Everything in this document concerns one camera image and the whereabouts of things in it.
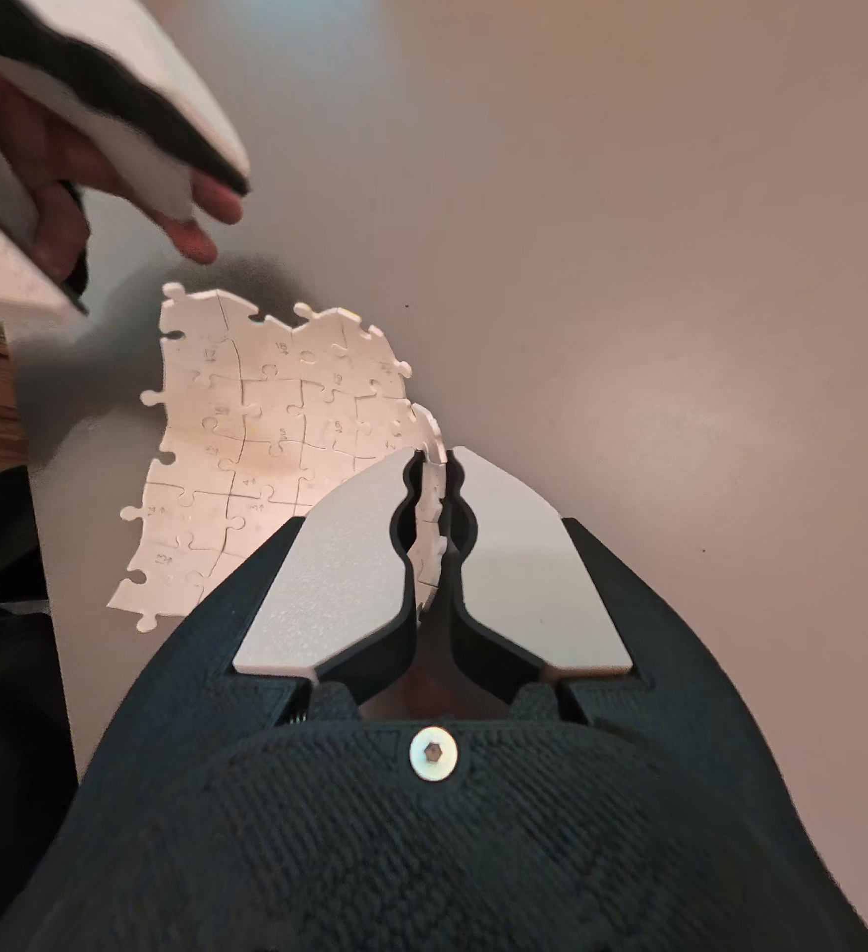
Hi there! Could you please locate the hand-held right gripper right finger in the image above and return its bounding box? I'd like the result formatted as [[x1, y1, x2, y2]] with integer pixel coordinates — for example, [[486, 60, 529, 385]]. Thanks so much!
[[445, 445, 636, 704]]

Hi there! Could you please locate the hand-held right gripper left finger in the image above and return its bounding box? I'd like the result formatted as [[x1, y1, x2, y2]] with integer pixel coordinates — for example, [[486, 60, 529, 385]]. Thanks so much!
[[231, 446, 426, 704]]

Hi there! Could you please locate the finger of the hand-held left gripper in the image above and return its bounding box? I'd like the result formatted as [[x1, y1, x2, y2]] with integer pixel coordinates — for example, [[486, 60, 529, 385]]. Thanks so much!
[[0, 56, 200, 220], [0, 0, 252, 198]]

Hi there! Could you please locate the partly built white puzzle ball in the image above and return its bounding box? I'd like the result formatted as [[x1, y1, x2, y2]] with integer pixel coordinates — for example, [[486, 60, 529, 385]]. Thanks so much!
[[107, 281, 450, 633]]

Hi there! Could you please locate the person's left hand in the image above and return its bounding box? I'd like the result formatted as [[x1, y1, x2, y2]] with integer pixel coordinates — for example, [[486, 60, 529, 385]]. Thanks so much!
[[0, 45, 247, 284]]

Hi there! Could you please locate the person's right hand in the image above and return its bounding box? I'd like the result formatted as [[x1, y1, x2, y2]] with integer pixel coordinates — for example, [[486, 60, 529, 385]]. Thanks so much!
[[395, 660, 473, 720]]

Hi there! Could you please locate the person's dark clothing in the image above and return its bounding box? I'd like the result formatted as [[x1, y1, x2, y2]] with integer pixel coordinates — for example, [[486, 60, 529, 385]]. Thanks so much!
[[0, 461, 78, 952]]

